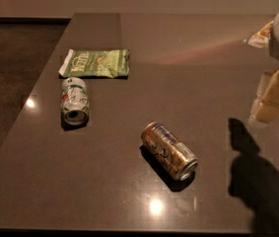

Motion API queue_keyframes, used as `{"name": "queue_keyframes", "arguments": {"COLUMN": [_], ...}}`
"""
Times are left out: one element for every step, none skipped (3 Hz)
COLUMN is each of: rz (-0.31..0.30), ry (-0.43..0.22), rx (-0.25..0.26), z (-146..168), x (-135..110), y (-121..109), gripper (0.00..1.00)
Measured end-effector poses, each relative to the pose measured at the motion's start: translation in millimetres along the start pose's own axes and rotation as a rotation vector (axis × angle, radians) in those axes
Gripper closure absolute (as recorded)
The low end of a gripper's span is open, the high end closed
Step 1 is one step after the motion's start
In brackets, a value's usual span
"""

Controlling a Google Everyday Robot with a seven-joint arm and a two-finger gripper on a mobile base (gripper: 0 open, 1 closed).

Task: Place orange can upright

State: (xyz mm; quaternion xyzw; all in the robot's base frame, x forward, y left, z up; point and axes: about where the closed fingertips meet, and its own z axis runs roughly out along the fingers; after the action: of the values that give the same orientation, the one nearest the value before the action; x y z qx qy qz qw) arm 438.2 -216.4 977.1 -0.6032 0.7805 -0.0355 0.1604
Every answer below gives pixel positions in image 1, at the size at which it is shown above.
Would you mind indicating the green and white soda can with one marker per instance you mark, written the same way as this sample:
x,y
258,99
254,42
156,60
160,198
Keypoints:
x,y
74,101

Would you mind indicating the orange soda can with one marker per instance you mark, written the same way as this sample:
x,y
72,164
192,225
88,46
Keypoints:
x,y
175,157

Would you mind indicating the green chip bag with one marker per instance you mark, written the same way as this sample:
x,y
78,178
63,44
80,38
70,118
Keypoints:
x,y
111,63

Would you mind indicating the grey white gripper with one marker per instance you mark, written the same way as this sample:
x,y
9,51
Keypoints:
x,y
265,108

